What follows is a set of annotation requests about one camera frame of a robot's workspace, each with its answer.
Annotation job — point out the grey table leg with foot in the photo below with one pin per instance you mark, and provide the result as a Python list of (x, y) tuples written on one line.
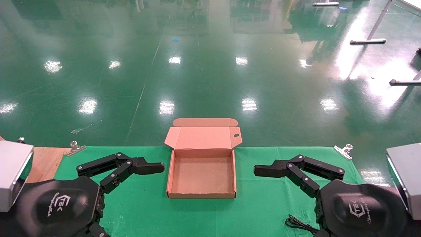
[(368, 41)]

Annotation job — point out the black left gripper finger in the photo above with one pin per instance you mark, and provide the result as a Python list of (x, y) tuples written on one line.
[(144, 167)]

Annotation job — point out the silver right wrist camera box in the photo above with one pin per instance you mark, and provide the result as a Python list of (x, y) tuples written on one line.
[(406, 177)]

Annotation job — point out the metal binder clip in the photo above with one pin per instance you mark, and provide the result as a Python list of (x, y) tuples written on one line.
[(343, 152), (76, 149)]

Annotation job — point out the open brown cardboard box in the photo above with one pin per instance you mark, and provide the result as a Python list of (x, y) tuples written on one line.
[(202, 176)]

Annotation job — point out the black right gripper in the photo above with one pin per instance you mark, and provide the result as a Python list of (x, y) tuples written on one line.
[(361, 210)]

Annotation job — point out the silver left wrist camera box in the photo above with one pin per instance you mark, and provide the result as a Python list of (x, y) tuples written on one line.
[(11, 171)]

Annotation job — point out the green table cloth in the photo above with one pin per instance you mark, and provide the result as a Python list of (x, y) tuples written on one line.
[(204, 217)]

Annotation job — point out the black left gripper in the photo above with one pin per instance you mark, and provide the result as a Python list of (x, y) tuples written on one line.
[(56, 207)]

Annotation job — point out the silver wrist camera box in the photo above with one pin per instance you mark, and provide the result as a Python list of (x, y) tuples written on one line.
[(11, 171), (406, 177)]

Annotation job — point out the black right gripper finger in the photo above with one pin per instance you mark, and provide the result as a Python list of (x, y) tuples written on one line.
[(273, 170)]

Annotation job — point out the short grey table foot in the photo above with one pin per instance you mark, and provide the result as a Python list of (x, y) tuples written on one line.
[(325, 4)]

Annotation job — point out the dark grey table foot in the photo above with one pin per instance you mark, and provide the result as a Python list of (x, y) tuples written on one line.
[(404, 82)]

